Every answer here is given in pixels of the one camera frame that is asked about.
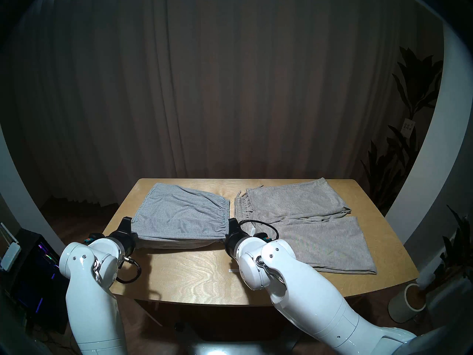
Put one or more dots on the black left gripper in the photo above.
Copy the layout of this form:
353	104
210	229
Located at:
123	236

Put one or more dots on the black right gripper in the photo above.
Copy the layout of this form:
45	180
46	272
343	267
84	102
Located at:
232	236

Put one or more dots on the light grey shorts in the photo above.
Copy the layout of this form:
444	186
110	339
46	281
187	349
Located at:
177	213

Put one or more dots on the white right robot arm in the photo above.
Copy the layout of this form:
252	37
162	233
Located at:
306	295

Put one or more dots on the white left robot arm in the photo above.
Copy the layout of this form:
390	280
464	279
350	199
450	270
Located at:
92	302

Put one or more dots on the light wooden table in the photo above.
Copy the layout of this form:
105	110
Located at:
192	273

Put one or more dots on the beige sweat shorts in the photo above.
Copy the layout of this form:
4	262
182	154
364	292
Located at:
314	236

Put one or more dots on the black computer tower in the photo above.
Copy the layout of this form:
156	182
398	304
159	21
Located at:
37	280

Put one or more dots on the white router box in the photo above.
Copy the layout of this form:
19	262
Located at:
9	252

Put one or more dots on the brown pleated curtain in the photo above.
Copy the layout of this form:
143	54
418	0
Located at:
221	80

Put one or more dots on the white cylindrical pot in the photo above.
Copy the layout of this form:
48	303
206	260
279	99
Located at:
404	306

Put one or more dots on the tall dark leafy plant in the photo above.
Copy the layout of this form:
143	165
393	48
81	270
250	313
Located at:
406	154

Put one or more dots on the white plant tag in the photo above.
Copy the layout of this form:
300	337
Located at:
407	128

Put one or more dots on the small dark leafy plant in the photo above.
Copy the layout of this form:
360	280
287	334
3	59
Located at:
458	247

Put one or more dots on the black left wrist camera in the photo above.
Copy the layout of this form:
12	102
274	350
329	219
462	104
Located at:
94	239

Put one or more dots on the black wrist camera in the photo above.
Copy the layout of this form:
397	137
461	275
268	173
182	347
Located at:
263	237
94	239

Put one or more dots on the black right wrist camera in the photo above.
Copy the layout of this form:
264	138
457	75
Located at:
263	237

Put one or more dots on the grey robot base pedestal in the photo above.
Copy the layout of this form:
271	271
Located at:
236	347

